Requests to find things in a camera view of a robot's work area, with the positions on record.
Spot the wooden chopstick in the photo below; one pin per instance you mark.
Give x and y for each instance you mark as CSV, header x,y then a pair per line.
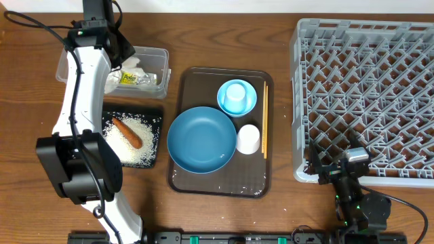
x,y
266,113
263,116

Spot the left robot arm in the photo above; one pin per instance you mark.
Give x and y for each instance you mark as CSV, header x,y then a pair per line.
x,y
78,161

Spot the orange carrot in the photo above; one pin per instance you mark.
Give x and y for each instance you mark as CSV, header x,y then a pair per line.
x,y
128,133

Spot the dark brown serving tray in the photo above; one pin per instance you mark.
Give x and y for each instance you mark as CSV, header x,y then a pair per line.
x,y
246,176

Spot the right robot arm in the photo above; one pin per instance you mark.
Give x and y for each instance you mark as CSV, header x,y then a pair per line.
x,y
363,214

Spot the wooden chopstick right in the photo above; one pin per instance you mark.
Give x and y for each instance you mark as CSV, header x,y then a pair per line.
x,y
266,113

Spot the dark blue plate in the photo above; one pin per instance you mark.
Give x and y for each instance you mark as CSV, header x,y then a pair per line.
x,y
201,140

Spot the clear plastic bin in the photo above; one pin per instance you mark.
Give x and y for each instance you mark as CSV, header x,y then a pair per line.
x,y
152,60

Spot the foil wrapper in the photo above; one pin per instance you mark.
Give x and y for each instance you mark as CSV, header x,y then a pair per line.
x,y
141,79

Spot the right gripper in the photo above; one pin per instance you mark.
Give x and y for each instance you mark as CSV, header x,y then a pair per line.
x,y
315,167

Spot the white rice pile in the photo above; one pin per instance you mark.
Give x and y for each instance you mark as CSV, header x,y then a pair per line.
x,y
142,152

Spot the pale pink cup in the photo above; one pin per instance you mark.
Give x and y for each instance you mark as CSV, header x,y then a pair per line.
x,y
248,139

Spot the wooden chopstick left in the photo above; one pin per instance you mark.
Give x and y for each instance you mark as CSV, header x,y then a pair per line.
x,y
263,116

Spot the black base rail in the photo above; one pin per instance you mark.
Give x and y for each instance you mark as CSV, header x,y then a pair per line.
x,y
297,237

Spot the light blue cup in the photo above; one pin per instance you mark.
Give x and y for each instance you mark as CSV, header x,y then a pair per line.
x,y
234,100

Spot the grey dishwasher rack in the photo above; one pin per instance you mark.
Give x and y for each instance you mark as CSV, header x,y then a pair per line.
x,y
373,79

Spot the white napkin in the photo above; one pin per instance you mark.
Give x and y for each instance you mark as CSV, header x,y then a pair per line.
x,y
129,66

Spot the light blue bowl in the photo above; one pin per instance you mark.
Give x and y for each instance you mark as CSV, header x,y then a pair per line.
x,y
250,101

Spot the black tray bin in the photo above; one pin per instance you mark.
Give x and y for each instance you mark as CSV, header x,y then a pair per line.
x,y
156,115

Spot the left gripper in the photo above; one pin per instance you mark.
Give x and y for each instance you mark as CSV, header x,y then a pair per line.
x,y
129,49

